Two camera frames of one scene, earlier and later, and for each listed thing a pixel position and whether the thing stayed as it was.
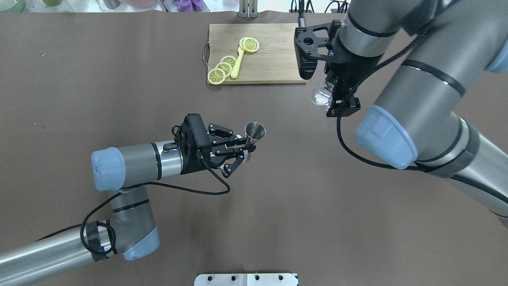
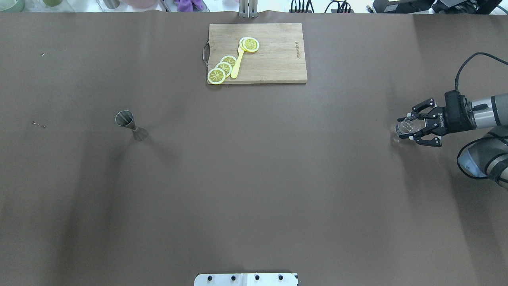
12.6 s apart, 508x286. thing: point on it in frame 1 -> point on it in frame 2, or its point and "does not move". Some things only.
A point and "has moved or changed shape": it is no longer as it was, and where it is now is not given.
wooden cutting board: [275, 60] does not move
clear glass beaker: [323, 97] has moved or changed shape
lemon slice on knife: [249, 44] does not move
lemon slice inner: [230, 59] does not move
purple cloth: [187, 6] does not move
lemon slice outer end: [216, 76] does not move
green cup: [12, 6] does not move
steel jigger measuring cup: [254, 131] -> [125, 118]
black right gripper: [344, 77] -> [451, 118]
